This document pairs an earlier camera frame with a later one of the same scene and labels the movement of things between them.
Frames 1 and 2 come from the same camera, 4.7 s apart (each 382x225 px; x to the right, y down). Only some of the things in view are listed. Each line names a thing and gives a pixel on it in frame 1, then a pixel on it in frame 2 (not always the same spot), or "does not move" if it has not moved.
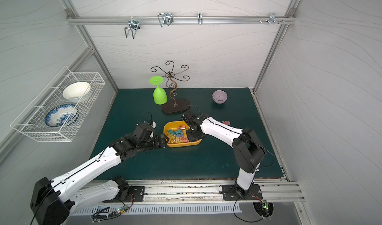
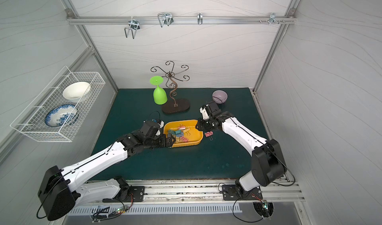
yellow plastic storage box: [176, 131] does not move
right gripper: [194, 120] to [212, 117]
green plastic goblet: [159, 95] does not move
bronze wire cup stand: [172, 106] does not move
